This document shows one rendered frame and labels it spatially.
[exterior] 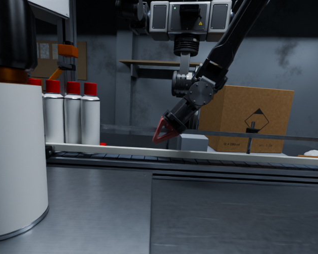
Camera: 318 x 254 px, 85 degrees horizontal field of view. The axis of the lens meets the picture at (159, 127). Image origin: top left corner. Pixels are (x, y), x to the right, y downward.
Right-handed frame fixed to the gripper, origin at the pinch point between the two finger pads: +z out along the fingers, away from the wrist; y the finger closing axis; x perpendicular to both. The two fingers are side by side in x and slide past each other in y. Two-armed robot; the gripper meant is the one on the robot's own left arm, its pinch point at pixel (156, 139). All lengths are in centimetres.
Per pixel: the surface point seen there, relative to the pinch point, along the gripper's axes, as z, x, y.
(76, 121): 10.9, -20.5, 1.5
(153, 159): 4.3, 2.9, 2.5
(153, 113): 20, 12, -292
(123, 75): 6, -78, -289
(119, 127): 5.3, -10.6, -3.2
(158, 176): 6.2, 6.6, 5.4
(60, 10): -9, -48, -9
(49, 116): 14.0, -26.3, 3.5
